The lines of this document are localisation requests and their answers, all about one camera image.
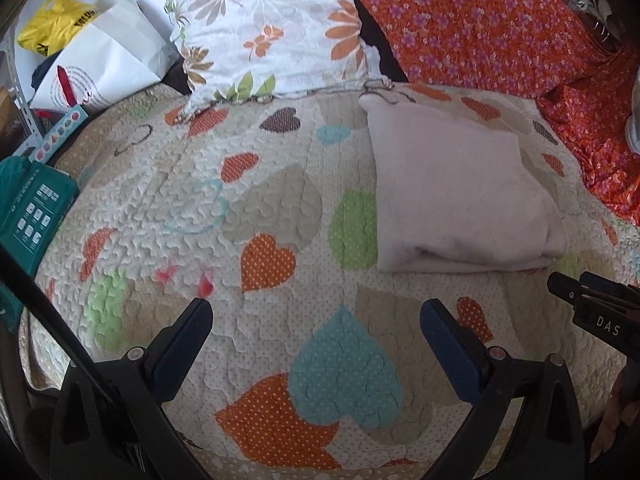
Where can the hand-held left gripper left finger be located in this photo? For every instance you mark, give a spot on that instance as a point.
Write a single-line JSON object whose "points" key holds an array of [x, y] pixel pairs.
{"points": [[180, 355]]}

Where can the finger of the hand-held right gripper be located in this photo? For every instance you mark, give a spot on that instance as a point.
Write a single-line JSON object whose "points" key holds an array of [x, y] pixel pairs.
{"points": [[567, 287]]}

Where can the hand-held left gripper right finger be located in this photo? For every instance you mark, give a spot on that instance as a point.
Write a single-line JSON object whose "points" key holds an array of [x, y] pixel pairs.
{"points": [[450, 350]]}

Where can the pale pink floral sweater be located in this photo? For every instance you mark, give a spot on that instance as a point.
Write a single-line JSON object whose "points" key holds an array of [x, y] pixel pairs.
{"points": [[450, 190]]}

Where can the person's right hand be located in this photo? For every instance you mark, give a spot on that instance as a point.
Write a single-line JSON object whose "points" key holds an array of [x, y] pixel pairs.
{"points": [[617, 415]]}

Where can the quilted heart-print bedspread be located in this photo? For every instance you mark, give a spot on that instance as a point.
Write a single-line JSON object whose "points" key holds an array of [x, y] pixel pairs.
{"points": [[280, 210]]}

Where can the teal cardboard box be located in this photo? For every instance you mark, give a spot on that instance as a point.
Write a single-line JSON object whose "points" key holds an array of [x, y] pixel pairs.
{"points": [[35, 210]]}

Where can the long light blue box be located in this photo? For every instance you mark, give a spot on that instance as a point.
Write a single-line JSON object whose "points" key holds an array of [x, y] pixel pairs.
{"points": [[55, 132]]}

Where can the orange floral blanket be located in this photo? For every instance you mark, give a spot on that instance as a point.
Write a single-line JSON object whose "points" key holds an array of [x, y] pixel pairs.
{"points": [[475, 25]]}

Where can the crumpled silver foil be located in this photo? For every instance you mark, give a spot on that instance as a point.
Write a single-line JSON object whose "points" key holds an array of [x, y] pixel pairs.
{"points": [[580, 5]]}

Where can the white paper bag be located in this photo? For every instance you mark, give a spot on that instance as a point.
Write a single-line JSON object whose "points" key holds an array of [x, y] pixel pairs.
{"points": [[120, 55]]}

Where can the dark blue cloth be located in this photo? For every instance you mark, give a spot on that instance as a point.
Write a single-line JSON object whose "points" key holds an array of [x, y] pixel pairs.
{"points": [[42, 75]]}

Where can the white floral pillow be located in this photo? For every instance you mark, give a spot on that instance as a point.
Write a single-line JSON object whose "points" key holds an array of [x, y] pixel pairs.
{"points": [[280, 20]]}

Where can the yellow plastic bag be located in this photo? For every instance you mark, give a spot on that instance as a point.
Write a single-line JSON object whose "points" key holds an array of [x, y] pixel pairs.
{"points": [[55, 25]]}

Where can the white perforated metal rail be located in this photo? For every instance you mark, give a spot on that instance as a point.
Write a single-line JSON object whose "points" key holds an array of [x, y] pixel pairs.
{"points": [[17, 90]]}

